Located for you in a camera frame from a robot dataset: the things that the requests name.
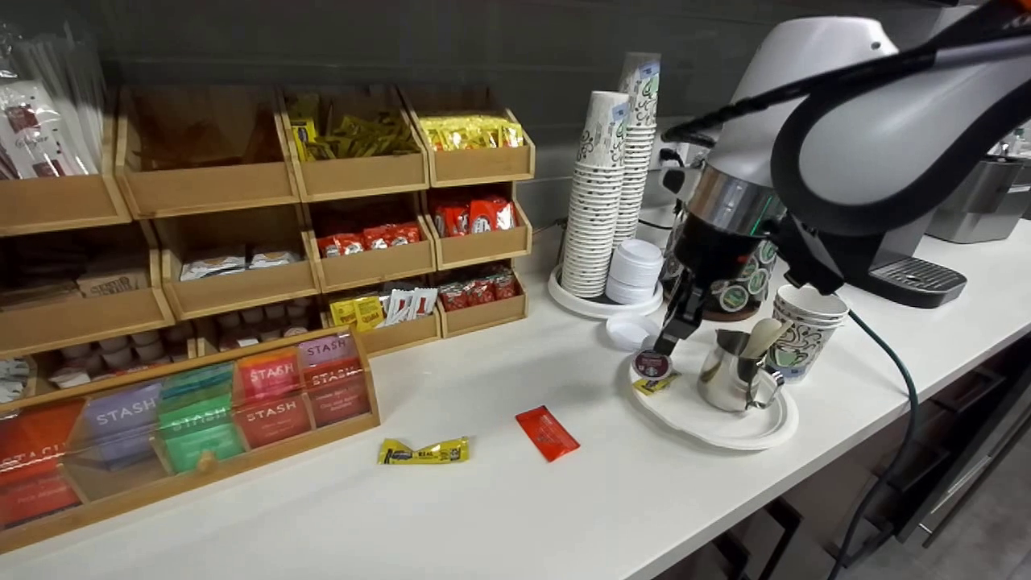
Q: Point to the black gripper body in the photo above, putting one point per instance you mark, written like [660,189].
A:
[713,267]

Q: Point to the coffee pod with purple seal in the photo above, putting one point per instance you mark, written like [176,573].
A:
[651,366]

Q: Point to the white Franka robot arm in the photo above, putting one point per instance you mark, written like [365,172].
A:
[880,140]

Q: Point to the white cup lid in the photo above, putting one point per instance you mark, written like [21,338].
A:
[628,331]

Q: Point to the white round plate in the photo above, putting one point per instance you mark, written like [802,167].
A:
[709,429]

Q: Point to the shorter stack of paper cups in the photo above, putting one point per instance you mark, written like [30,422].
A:
[595,194]

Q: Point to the taller stack of paper cups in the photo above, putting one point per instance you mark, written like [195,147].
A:
[643,131]

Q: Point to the flat yellow sugar packet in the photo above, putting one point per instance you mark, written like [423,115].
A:
[655,385]

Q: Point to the stack of white lids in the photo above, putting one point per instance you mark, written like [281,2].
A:
[633,271]

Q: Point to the white round tray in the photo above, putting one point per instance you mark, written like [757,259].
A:
[575,304]

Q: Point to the red sauce packet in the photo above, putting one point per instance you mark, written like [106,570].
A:
[550,433]

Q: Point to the crumpled yellow packet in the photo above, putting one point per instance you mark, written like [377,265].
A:
[423,452]

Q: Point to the wooden condiment organizer shelf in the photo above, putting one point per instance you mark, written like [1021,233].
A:
[235,194]

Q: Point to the wooden tea bag box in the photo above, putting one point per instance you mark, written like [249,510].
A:
[195,429]

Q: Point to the clear bag of stirrers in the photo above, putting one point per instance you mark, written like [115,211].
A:
[50,107]

